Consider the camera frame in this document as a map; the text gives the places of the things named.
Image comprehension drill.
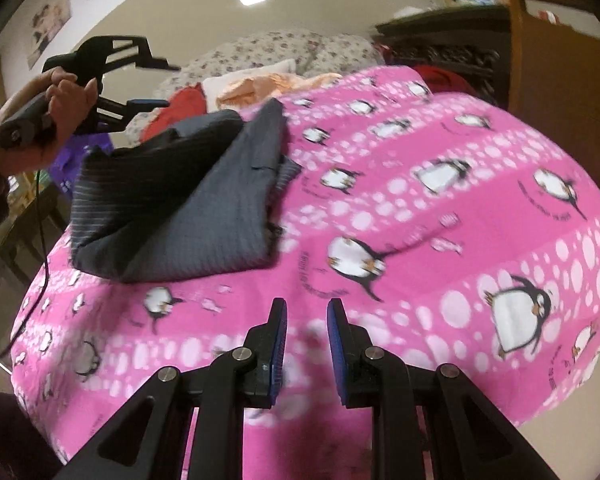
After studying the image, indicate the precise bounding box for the grey pinstriped coat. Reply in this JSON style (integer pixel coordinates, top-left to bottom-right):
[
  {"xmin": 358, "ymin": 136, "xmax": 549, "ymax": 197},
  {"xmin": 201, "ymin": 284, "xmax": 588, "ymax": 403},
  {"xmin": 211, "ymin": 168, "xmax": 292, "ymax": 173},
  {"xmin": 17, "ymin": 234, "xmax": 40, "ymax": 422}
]
[{"xmin": 71, "ymin": 100, "xmax": 301, "ymax": 283}]

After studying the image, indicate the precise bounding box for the left hand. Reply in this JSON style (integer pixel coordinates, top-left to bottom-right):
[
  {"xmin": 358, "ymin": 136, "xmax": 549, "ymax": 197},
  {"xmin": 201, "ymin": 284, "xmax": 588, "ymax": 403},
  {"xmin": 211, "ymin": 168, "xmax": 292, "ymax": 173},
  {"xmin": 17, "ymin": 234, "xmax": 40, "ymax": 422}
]
[{"xmin": 0, "ymin": 67, "xmax": 98, "ymax": 177}]

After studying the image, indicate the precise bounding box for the purple tote bag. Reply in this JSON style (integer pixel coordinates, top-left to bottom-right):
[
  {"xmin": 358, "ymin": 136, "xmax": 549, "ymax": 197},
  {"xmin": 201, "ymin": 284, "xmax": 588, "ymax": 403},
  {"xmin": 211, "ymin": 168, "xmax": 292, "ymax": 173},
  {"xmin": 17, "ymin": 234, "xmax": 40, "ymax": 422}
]
[{"xmin": 47, "ymin": 133, "xmax": 114, "ymax": 200}]

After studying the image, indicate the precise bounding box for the red heart pillow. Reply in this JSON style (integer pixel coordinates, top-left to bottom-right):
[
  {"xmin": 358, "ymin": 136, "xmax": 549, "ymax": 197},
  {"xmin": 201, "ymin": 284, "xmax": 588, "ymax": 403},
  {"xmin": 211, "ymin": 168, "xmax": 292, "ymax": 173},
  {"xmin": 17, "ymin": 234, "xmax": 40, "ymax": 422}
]
[{"xmin": 140, "ymin": 84, "xmax": 207, "ymax": 143}]

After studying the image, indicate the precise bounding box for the white pillow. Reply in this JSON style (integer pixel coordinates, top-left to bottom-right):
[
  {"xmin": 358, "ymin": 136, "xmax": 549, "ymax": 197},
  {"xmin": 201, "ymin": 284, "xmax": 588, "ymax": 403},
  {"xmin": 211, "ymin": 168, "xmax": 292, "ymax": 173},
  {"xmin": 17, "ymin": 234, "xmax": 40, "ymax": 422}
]
[{"xmin": 201, "ymin": 58, "xmax": 296, "ymax": 112}]

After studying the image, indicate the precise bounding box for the peach fringed scarf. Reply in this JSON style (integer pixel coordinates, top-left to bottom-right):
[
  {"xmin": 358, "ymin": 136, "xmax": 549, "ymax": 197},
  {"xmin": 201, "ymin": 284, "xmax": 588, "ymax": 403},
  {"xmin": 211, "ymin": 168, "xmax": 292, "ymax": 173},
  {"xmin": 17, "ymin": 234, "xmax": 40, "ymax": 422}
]
[{"xmin": 216, "ymin": 73, "xmax": 342, "ymax": 110}]

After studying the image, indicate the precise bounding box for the dark wooden side table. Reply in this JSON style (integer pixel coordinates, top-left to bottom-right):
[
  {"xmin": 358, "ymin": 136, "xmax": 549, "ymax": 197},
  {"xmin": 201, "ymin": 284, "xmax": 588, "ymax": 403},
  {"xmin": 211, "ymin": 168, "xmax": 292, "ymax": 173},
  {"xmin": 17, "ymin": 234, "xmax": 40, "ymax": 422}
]
[{"xmin": 0, "ymin": 184, "xmax": 69, "ymax": 288}]

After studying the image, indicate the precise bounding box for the floral grey bedding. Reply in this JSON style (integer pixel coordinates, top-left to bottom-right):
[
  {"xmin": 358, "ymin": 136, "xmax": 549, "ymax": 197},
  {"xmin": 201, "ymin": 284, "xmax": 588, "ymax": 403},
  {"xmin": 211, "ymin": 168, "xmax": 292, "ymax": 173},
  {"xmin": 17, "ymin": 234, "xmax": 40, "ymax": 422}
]
[{"xmin": 124, "ymin": 29, "xmax": 382, "ymax": 131}]

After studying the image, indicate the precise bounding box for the pink penguin quilt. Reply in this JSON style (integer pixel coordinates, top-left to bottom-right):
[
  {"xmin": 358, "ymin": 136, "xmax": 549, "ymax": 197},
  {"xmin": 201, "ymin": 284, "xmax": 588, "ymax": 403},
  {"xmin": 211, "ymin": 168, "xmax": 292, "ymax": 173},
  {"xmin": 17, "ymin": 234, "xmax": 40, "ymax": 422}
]
[{"xmin": 12, "ymin": 66, "xmax": 600, "ymax": 479}]

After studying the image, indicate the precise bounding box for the red garment by bed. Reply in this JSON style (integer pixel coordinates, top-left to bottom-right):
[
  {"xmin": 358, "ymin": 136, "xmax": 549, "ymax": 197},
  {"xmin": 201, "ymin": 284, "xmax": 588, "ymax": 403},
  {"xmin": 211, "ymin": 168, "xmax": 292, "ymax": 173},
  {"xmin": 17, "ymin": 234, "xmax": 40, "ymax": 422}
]
[{"xmin": 413, "ymin": 65, "xmax": 478, "ymax": 96}]

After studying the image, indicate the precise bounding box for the framed wall photo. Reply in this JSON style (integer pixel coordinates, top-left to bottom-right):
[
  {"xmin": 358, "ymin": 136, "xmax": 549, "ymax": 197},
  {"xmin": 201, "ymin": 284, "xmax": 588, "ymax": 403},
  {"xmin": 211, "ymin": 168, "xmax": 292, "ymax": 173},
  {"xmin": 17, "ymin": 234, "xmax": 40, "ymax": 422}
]
[{"xmin": 27, "ymin": 0, "xmax": 71, "ymax": 68}]

